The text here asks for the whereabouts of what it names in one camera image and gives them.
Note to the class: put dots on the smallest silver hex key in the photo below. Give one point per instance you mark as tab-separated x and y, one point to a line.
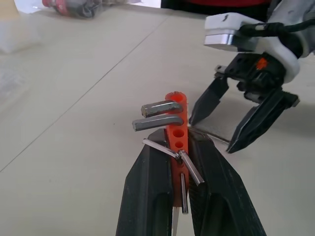
184	194

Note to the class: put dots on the dark red-black background object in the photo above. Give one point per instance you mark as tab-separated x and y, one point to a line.
211	6

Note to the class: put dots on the loose long silver hex key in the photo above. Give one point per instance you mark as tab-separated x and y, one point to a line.
211	134

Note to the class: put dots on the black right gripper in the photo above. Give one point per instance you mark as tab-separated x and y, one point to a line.
258	73

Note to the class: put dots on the thickest silver hex key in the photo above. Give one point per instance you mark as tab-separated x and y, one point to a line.
160	108

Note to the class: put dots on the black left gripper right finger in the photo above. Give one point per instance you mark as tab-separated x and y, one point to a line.
219	196

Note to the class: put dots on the clear bag of red-black parts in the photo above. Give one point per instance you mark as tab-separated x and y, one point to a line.
73	7

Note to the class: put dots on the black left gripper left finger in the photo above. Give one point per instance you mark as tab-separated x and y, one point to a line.
145	191

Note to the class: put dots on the thick silver hex key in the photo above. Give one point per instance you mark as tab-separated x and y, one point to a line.
157	123

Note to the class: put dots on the thin silver hex key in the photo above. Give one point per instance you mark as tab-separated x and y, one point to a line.
192	169
160	148

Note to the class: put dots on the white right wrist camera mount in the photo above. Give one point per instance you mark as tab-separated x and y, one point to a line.
221	27

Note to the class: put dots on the orange hex key holder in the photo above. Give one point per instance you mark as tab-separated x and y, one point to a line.
177	137

